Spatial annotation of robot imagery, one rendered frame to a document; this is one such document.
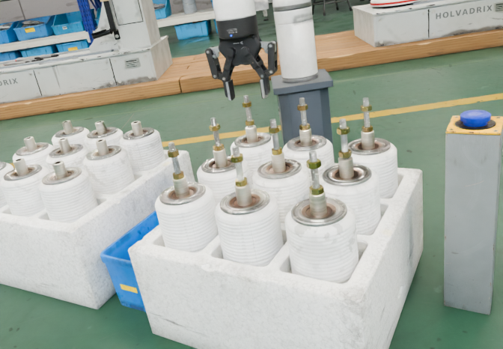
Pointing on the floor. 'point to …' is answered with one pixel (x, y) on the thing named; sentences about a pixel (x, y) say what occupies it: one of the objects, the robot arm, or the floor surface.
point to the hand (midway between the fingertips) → (247, 91)
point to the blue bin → (120, 249)
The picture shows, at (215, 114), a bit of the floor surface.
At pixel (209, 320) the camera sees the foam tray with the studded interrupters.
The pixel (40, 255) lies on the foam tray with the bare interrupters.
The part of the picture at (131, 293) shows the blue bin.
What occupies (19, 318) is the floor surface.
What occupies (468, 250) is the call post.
